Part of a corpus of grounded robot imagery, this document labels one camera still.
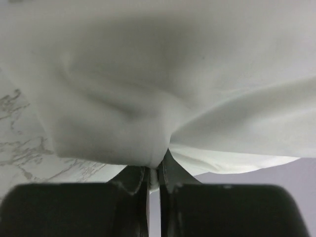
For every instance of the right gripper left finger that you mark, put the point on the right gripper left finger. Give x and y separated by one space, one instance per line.
117 208

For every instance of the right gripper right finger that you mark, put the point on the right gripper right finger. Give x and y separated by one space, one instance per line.
189 208

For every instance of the white printed t shirt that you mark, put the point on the white printed t shirt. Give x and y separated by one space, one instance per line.
227 86

